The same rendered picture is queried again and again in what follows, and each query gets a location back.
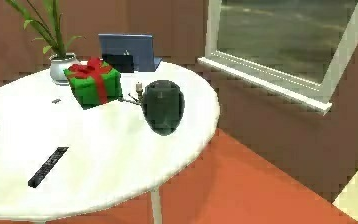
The white framed window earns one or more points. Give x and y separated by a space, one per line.
280 43

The green house plant white pot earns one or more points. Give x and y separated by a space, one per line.
61 66

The black remote control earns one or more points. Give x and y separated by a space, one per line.
47 166

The green gift box red ribbon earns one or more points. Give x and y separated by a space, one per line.
93 85

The blue laptop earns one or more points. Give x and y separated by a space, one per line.
137 48

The small grey flat object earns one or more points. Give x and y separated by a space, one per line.
56 100

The white round table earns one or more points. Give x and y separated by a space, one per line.
113 146

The small candle holder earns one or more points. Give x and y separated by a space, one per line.
137 93

